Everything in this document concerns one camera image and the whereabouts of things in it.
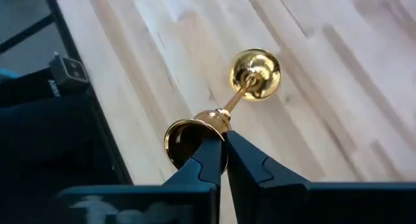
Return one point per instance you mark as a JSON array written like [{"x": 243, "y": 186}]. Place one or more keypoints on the dark blue chair seat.
[{"x": 48, "y": 143}]

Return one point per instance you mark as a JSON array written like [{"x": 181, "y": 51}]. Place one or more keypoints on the small black camera box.
[{"x": 69, "y": 73}]

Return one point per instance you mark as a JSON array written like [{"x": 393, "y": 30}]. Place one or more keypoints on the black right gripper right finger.
[{"x": 276, "y": 201}]

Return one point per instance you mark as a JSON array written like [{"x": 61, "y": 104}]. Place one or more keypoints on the gold candlestick holder wide cup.
[{"x": 256, "y": 71}]

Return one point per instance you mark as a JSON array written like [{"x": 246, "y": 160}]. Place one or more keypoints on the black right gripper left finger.
[{"x": 182, "y": 201}]

